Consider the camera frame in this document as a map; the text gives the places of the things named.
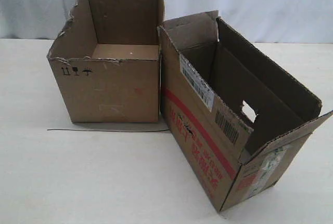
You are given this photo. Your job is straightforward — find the printed cardboard box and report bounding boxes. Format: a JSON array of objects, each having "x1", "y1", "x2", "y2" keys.
[{"x1": 158, "y1": 10, "x2": 332, "y2": 212}]

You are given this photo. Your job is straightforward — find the torn open cardboard box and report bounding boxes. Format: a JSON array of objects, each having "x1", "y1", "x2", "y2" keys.
[{"x1": 47, "y1": 0, "x2": 164, "y2": 123}]

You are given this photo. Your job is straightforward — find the thin dark line strip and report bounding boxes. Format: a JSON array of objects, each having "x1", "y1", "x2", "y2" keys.
[{"x1": 47, "y1": 128, "x2": 170, "y2": 133}]

